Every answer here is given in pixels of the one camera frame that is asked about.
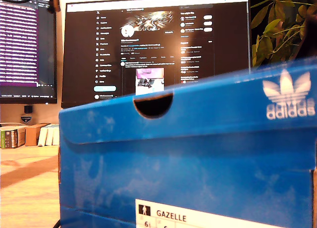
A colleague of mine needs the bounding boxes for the blue Adidas shoebox with lid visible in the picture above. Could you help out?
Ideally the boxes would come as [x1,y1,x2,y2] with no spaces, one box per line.
[58,56,317,228]

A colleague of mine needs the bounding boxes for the slim white box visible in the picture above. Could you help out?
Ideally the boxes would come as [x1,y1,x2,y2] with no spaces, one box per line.
[52,126,60,146]
[46,127,54,146]
[37,127,48,146]

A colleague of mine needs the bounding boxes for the black monitor with purple text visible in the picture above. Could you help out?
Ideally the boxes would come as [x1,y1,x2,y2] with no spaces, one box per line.
[0,0,58,105]

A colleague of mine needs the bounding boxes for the black Huawei monitor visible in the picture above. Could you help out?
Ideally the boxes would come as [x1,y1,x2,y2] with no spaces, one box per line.
[60,0,251,109]

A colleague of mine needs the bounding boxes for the green leafy houseplant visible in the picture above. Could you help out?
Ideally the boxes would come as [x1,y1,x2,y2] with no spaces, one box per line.
[250,0,317,68]

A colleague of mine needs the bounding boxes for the brown cardboard box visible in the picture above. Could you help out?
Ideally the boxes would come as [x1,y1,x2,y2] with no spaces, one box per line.
[25,123,52,146]

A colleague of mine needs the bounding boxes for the green printed box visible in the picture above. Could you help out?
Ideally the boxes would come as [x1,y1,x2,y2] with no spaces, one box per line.
[0,126,27,149]

